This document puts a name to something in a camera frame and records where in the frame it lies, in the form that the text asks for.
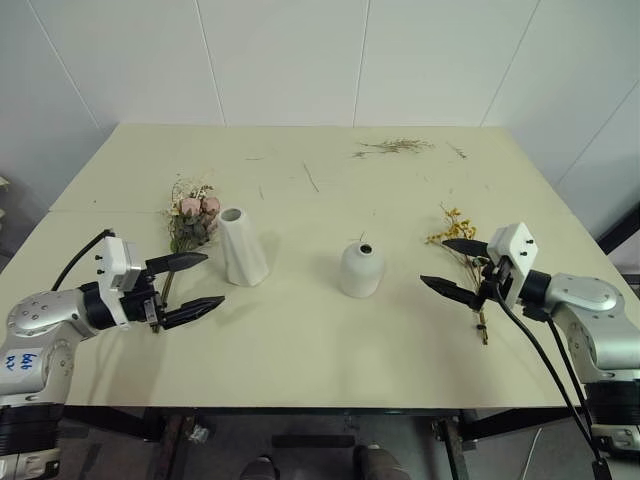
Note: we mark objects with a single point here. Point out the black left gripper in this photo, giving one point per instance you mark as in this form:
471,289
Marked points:
136,307

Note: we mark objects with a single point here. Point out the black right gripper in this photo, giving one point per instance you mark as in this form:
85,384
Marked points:
495,282

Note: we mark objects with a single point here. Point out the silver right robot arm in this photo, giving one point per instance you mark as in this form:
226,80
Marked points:
580,295

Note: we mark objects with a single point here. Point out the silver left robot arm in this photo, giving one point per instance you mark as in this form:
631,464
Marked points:
40,310

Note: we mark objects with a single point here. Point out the tall twisted white vase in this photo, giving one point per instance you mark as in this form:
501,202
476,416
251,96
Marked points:
242,255

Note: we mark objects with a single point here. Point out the short round white vase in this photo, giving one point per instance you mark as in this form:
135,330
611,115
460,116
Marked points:
363,272

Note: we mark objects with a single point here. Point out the dried yellow flower bouquet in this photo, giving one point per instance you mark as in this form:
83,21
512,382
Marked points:
457,230

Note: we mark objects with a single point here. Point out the dried pink rose bouquet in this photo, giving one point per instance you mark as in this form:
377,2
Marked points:
192,207

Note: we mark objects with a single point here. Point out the small dried grass sprig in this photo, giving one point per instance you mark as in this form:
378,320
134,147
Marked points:
457,150

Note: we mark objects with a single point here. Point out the loose dried grass pile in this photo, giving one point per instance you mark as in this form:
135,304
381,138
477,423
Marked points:
392,146

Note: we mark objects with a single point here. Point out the long thin dried twig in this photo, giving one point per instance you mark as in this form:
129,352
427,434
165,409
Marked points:
311,176

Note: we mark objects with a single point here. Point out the dark rounded shape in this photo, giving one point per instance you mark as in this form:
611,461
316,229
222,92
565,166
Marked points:
380,462
260,469

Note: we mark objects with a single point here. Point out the whitish objects at room edge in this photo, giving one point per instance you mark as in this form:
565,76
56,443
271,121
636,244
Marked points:
2,200

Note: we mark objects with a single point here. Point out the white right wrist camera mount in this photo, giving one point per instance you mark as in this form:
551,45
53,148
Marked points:
515,240

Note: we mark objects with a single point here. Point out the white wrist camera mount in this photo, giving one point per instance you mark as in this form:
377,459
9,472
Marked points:
116,260
515,240

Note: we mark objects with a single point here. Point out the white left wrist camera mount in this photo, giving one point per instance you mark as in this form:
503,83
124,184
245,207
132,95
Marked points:
116,260

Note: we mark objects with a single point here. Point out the black metal table frame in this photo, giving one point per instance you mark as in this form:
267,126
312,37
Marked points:
500,425

